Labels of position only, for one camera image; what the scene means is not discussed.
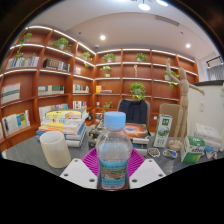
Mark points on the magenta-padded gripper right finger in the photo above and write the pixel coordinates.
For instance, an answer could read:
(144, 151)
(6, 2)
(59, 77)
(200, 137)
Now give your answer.
(146, 173)

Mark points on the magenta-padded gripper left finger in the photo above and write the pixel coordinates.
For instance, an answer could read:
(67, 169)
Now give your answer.
(80, 173)

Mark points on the clear water bottle blue cap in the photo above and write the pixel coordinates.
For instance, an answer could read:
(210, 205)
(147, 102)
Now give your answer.
(113, 150)

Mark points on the small printed sticker badge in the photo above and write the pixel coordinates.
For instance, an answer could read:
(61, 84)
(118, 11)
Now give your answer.
(153, 152)
(170, 153)
(210, 155)

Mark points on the cream plastic cup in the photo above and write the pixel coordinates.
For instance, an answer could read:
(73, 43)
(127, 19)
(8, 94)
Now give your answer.
(56, 150)

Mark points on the stacked boxes with orange print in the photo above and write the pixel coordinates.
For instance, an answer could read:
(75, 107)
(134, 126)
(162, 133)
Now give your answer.
(138, 130)

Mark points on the tall green white carton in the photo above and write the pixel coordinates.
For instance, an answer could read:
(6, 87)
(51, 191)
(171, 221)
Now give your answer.
(162, 130)

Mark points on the stack of colourful books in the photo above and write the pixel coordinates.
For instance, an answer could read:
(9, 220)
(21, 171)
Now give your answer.
(63, 125)

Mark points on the small green white box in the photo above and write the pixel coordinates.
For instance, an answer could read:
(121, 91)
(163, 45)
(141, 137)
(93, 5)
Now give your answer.
(192, 150)

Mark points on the beige chair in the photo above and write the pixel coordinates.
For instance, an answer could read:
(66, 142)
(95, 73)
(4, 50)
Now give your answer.
(169, 115)

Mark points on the chair with dark blue jacket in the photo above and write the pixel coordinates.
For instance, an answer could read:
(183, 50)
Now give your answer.
(133, 111)

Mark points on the stack of white packages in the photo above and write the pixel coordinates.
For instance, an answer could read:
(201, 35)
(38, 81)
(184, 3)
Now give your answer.
(208, 135)

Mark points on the wooden artist mannequin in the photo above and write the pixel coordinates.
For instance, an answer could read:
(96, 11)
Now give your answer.
(183, 106)

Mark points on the wooden shelf unit with books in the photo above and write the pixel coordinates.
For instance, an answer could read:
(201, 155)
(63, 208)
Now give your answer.
(110, 86)

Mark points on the window with grey curtain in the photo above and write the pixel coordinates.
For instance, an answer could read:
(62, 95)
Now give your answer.
(216, 71)

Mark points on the round recessed ceiling light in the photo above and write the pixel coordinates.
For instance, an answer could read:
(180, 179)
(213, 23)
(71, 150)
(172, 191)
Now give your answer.
(102, 37)
(188, 45)

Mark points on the ceiling air vent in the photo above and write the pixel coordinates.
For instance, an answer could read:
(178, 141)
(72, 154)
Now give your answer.
(167, 20)

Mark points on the branched ceiling lamp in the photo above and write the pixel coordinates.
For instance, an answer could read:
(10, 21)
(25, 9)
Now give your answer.
(144, 6)

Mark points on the white wall switch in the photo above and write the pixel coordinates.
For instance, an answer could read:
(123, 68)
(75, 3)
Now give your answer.
(202, 106)

